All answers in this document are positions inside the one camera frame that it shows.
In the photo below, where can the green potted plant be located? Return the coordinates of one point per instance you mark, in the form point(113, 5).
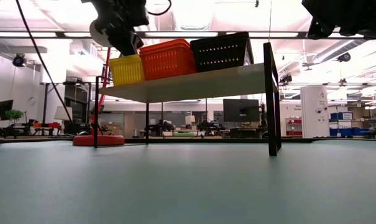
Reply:
point(14, 115)

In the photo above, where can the green table mat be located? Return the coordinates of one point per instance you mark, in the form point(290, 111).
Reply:
point(187, 186)

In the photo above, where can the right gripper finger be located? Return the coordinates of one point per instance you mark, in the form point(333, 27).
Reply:
point(317, 31)
point(368, 34)

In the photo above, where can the black tilted monitor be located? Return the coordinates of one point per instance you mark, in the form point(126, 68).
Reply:
point(2, 109)

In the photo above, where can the blue storage bin row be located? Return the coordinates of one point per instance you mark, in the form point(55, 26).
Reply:
point(346, 132)

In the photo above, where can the red desk lamp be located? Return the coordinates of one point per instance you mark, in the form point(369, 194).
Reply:
point(98, 140)

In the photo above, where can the black background monitor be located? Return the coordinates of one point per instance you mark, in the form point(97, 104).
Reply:
point(241, 110)

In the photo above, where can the white lampshade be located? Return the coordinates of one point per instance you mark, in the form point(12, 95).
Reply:
point(62, 113)

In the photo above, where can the yellow plastic basket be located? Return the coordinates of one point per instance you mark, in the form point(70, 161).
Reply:
point(127, 74)
point(116, 57)
point(125, 61)

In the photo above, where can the black background robot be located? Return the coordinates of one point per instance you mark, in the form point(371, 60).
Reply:
point(159, 127)
point(210, 126)

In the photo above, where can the black framed background table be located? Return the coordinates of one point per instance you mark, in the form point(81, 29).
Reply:
point(69, 83)

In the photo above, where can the white cabinet with print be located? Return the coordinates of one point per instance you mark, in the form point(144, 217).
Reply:
point(313, 105)

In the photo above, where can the rack with red bins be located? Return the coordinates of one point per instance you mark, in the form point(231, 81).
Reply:
point(295, 127)

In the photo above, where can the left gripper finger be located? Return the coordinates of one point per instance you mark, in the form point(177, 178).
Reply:
point(133, 43)
point(119, 42)

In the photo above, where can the wooden shelf with black legs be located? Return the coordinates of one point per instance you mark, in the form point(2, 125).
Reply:
point(206, 82)

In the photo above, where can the blue storage bin white label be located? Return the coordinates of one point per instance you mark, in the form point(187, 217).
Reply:
point(341, 115)

